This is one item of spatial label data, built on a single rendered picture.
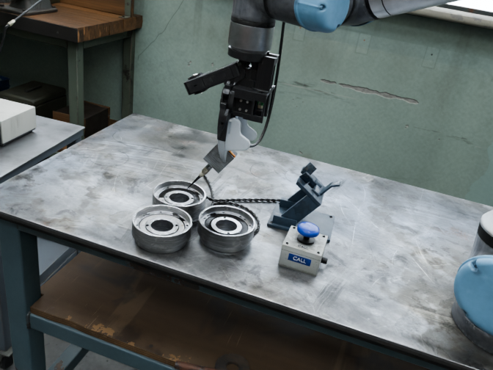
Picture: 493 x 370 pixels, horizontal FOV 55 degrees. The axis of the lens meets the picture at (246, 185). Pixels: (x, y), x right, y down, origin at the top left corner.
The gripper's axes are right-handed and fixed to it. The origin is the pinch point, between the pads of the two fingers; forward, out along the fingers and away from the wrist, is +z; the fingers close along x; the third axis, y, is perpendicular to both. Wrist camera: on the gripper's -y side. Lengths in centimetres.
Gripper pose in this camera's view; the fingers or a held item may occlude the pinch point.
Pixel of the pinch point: (223, 151)
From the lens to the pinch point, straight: 92.1
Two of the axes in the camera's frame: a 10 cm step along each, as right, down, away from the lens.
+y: 9.6, 2.4, -1.7
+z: -1.4, 8.8, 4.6
